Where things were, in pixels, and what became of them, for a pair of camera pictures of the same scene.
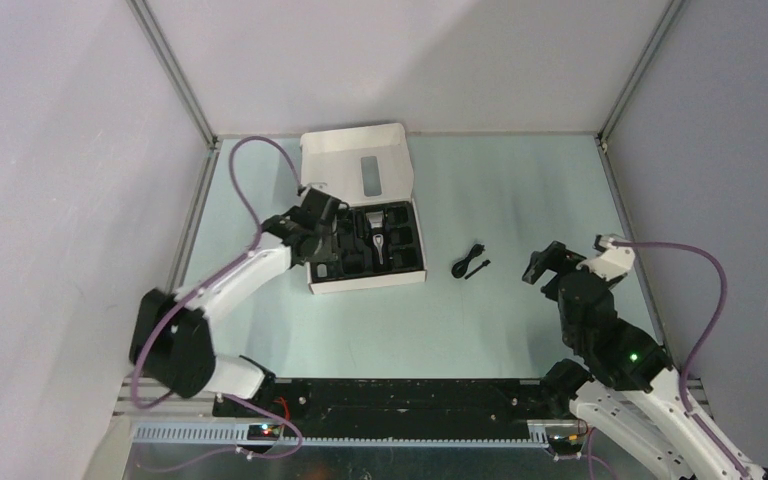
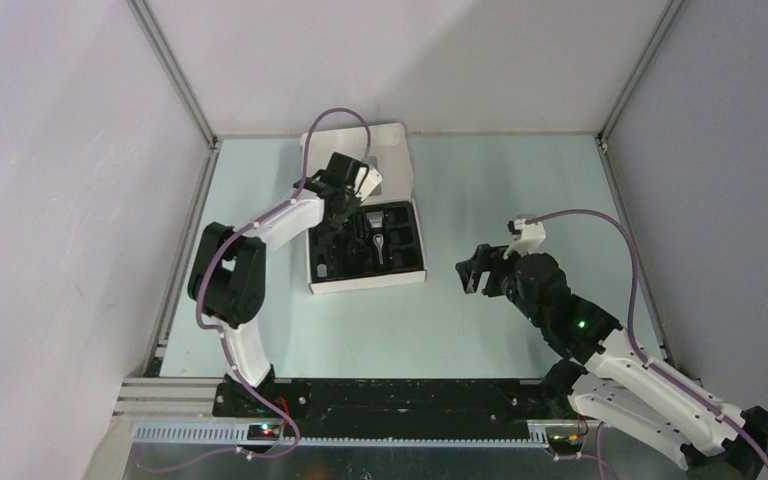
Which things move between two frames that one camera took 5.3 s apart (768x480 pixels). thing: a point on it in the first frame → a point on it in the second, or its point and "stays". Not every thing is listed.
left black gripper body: x=325 y=243 → x=350 y=204
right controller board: x=566 y=445 stays
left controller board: x=264 y=431 stays
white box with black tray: x=369 y=170 stays
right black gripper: x=553 y=256 → x=471 y=269
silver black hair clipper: x=379 y=241 stays
